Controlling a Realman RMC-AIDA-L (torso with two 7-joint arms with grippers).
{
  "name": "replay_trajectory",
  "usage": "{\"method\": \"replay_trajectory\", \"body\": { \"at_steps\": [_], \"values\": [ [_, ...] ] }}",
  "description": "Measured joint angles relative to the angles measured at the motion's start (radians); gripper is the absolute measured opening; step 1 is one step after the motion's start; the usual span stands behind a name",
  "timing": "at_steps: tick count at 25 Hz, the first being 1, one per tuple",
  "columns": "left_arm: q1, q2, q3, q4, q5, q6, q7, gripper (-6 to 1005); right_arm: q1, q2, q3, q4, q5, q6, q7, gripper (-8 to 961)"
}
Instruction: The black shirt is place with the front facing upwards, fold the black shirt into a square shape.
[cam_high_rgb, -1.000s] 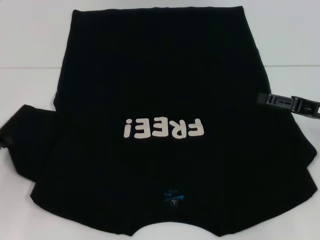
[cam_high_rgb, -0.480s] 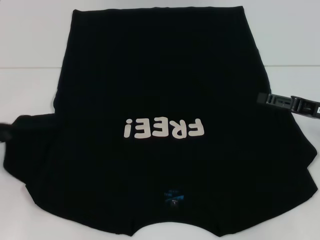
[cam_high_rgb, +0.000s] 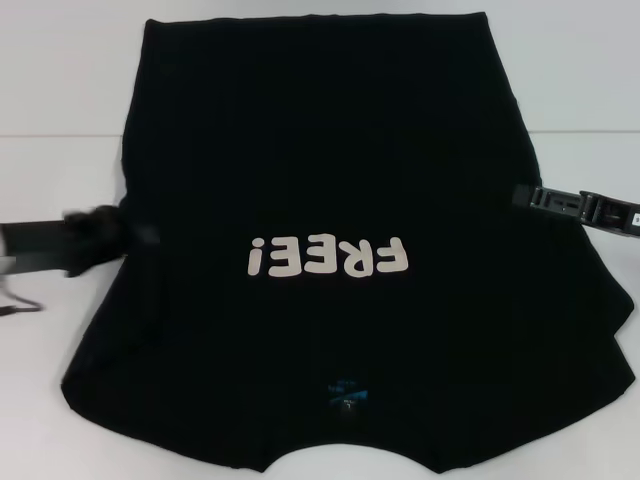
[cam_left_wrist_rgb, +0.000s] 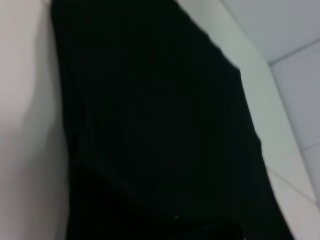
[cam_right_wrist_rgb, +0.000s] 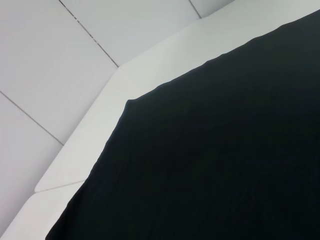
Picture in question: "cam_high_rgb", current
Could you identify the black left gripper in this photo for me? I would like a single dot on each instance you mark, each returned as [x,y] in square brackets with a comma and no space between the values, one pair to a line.
[35,245]

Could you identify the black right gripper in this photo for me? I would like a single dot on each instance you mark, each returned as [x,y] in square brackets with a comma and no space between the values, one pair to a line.
[612,215]

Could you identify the black shirt with FREE print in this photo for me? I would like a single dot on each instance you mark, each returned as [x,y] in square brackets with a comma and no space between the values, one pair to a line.
[320,150]

